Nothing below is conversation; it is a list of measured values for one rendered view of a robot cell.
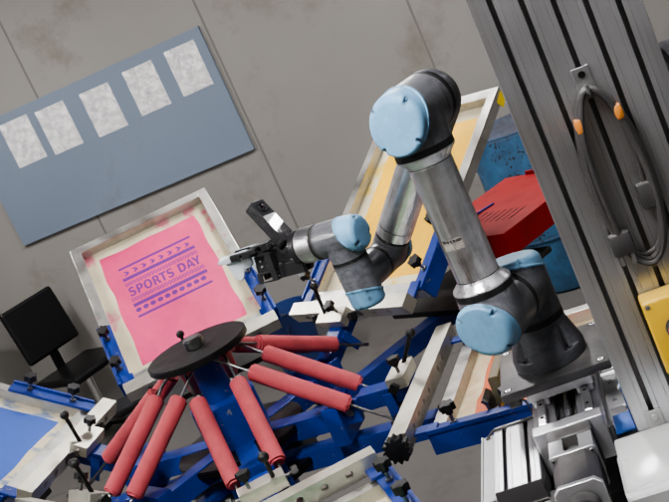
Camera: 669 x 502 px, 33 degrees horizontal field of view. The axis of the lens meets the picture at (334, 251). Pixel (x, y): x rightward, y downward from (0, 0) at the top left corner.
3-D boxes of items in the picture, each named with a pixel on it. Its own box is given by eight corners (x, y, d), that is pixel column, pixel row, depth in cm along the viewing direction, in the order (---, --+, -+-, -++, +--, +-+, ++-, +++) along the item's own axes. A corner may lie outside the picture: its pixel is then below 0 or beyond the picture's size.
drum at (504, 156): (625, 234, 682) (568, 87, 661) (635, 269, 623) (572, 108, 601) (525, 271, 699) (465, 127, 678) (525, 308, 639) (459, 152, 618)
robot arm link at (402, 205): (433, 45, 222) (371, 245, 250) (409, 61, 214) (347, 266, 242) (486, 69, 219) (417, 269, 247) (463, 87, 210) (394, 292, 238)
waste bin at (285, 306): (333, 349, 716) (303, 285, 706) (335, 367, 681) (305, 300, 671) (276, 374, 718) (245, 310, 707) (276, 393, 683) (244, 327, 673)
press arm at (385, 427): (671, 364, 300) (663, 344, 298) (671, 375, 294) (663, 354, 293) (265, 474, 345) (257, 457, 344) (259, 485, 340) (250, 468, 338)
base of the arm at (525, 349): (589, 358, 224) (571, 314, 222) (517, 383, 228) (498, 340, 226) (582, 330, 239) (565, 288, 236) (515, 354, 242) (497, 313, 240)
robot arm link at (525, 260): (569, 295, 232) (546, 235, 229) (547, 326, 222) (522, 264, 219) (518, 305, 239) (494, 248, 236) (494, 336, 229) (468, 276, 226)
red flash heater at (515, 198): (515, 201, 460) (504, 174, 457) (608, 185, 425) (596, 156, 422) (421, 271, 424) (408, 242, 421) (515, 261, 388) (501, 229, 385)
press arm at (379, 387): (422, 386, 321) (415, 372, 320) (418, 396, 316) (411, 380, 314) (367, 402, 327) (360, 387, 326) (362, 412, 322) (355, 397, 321)
